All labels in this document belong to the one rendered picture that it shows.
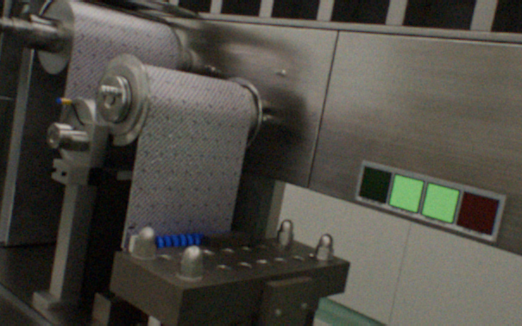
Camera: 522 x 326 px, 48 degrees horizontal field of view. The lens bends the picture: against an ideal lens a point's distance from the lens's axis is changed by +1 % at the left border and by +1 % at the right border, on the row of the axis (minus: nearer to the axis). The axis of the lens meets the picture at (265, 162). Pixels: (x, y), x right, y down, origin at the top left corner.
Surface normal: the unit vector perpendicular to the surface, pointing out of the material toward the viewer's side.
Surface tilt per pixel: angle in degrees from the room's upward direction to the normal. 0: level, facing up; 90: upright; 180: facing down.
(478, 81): 90
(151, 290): 90
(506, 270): 90
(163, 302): 90
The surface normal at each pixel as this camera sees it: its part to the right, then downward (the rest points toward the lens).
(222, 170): 0.72, 0.22
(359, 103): -0.66, -0.04
